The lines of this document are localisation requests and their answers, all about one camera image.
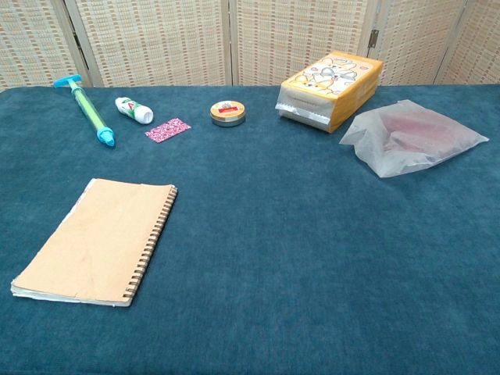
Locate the blue table cloth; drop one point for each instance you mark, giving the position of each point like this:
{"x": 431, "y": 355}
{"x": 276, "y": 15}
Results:
{"x": 273, "y": 254}

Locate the round metal tin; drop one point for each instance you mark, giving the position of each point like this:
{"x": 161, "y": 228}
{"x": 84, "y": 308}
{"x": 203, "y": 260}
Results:
{"x": 228, "y": 113}

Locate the small white bottle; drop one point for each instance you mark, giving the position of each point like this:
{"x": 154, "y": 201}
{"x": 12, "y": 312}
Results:
{"x": 133, "y": 109}

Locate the translucent white plastic bag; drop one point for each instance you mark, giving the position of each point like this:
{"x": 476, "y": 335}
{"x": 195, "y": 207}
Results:
{"x": 410, "y": 136}

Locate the pink patterned card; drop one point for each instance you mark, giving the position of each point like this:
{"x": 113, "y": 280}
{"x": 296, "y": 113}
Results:
{"x": 168, "y": 129}

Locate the brown spiral notebook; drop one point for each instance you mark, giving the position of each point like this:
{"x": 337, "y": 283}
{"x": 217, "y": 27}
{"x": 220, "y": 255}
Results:
{"x": 97, "y": 242}

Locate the blue green hand pump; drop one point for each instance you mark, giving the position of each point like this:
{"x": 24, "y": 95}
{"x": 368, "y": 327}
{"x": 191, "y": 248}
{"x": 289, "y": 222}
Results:
{"x": 89, "y": 109}

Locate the yellow cartoon tissue pack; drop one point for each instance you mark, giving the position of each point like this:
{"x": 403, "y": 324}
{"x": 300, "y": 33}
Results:
{"x": 332, "y": 91}

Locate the woven folding screen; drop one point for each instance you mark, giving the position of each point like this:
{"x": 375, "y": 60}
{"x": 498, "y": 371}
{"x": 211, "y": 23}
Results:
{"x": 250, "y": 39}

